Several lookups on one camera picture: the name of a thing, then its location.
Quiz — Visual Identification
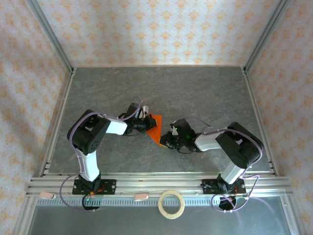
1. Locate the slotted grey cable duct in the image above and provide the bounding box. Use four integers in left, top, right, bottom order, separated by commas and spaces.
35, 197, 287, 208

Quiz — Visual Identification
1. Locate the long aluminium base rail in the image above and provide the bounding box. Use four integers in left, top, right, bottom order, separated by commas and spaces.
25, 172, 293, 198

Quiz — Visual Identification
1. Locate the aluminium table side rail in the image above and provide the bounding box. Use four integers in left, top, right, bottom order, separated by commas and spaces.
241, 67, 279, 177
39, 68, 77, 177

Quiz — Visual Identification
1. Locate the beige tape roll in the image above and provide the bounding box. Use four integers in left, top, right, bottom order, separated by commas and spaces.
158, 190, 185, 220

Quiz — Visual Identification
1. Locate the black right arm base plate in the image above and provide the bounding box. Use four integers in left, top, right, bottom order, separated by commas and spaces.
201, 179, 246, 196

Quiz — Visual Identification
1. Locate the thin black left camera cable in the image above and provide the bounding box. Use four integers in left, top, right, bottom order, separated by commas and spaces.
118, 112, 145, 138

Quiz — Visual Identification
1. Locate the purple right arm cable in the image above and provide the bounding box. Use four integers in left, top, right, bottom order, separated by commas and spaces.
184, 117, 265, 213

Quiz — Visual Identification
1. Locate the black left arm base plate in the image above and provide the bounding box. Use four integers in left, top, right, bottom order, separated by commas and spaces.
72, 179, 117, 196

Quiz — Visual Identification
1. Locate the grey metal shelf plate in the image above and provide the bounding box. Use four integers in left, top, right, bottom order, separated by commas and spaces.
24, 205, 294, 235

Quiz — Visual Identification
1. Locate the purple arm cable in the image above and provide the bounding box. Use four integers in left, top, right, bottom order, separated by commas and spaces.
184, 117, 265, 213
60, 97, 145, 213

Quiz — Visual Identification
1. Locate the orange cloth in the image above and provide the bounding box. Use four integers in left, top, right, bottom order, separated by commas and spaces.
146, 113, 163, 148

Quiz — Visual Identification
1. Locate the black round cable port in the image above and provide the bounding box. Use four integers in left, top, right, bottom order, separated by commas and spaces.
82, 194, 101, 212
219, 194, 237, 212

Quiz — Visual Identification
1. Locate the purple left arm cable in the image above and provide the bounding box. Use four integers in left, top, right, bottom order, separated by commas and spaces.
60, 97, 145, 213

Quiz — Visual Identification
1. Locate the aluminium frame post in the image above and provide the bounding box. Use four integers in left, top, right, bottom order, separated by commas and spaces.
26, 0, 75, 74
244, 0, 291, 71

